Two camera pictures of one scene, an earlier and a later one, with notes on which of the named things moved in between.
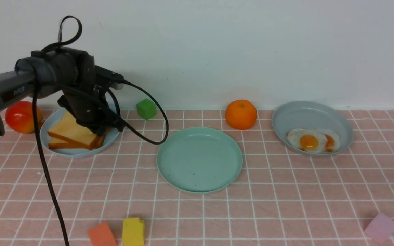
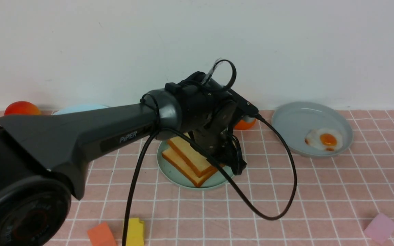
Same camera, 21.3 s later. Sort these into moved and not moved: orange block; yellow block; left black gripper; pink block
Moved: left black gripper
Not moved: pink block; orange block; yellow block
